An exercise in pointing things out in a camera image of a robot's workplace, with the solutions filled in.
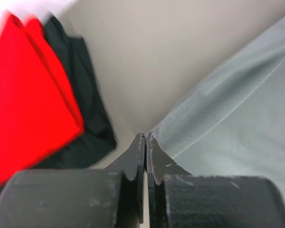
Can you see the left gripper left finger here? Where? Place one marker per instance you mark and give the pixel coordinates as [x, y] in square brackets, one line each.
[78, 198]

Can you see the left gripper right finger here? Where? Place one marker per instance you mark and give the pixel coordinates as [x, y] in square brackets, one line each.
[178, 199]

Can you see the grey t shirt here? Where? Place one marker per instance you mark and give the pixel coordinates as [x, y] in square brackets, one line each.
[233, 121]

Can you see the black folded t shirt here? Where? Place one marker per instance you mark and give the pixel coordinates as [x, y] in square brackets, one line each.
[97, 139]

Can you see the red folded t shirt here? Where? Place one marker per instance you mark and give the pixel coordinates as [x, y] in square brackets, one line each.
[38, 111]

